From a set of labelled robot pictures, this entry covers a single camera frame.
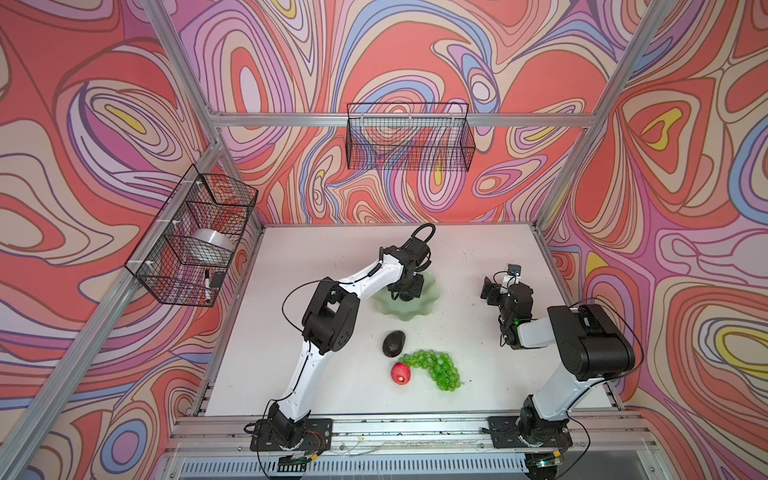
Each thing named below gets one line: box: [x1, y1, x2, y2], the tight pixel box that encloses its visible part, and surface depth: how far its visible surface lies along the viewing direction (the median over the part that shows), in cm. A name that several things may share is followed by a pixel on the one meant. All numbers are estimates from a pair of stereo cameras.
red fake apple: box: [391, 362, 411, 386], surface depth 81 cm
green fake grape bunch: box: [400, 349, 462, 392], surface depth 82 cm
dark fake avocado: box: [382, 330, 406, 357], surface depth 86 cm
